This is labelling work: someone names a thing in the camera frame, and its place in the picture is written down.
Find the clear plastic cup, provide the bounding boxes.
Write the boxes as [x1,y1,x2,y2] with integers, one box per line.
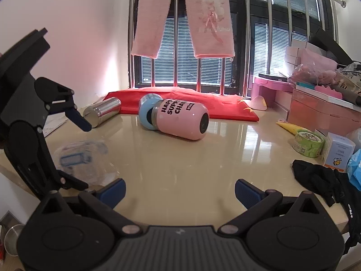
[52,141,120,186]

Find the stainless steel cup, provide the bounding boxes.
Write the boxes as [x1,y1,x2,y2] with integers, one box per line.
[83,97,121,128]

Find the sticker sheet booklet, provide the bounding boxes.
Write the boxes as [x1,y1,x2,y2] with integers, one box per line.
[42,113,67,137]

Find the green tape roll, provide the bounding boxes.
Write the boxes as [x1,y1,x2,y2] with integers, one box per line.
[292,129,324,158]

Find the yellow tube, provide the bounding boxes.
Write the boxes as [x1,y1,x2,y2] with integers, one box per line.
[277,121,310,136]

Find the black garment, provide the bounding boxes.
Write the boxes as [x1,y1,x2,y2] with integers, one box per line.
[292,160,360,254]

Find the white small carton box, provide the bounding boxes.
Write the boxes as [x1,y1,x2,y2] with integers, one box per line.
[321,133,356,173]

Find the metal bowl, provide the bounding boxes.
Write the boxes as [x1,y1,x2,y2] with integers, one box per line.
[4,224,24,257]

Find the pink cone hat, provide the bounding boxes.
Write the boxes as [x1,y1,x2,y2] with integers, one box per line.
[248,96,267,111]

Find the red cloth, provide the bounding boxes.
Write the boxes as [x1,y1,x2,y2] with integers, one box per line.
[105,87,259,122]

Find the blue tissue pack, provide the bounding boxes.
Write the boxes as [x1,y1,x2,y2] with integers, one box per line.
[347,149,361,191]

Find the pink thermos bottle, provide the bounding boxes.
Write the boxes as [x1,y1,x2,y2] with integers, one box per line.
[151,99,209,141]

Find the salmon pink storage box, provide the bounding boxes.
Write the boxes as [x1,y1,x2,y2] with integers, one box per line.
[288,89,360,136]

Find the pink stool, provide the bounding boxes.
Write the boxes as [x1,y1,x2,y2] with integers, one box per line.
[251,75,293,107]

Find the pink plastic bag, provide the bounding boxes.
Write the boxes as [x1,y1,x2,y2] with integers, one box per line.
[288,48,341,86]

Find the pink children's pants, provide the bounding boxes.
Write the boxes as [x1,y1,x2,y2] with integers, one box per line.
[132,0,235,59]

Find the steel window railing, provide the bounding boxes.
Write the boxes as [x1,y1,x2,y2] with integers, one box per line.
[128,0,347,97]

